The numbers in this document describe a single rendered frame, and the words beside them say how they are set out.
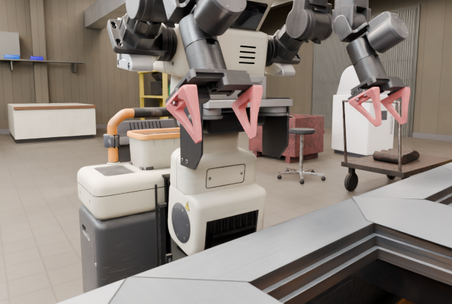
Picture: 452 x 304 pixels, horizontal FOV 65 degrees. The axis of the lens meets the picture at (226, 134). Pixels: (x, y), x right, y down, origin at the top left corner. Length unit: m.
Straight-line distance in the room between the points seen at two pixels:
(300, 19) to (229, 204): 0.50
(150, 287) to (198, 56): 0.33
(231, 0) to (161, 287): 0.37
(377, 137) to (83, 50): 8.04
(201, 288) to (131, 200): 0.74
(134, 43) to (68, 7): 10.25
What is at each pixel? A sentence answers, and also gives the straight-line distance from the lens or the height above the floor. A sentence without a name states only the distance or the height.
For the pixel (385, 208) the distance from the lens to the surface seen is 0.67.
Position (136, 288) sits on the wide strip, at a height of 0.86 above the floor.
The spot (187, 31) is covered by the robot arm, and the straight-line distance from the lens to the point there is 0.58.
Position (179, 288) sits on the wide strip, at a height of 0.86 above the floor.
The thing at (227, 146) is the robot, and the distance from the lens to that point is 0.95.
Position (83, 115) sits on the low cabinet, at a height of 0.54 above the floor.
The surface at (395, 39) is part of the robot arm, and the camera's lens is 0.83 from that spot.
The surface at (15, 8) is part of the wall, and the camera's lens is 10.84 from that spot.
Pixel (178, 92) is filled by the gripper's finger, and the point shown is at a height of 1.06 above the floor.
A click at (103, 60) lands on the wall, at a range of 11.04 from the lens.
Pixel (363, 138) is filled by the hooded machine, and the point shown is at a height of 0.34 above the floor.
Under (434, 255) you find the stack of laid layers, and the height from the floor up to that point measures 0.84.
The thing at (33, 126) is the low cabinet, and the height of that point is 0.35.
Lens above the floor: 1.06
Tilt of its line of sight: 7 degrees down
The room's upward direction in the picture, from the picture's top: straight up
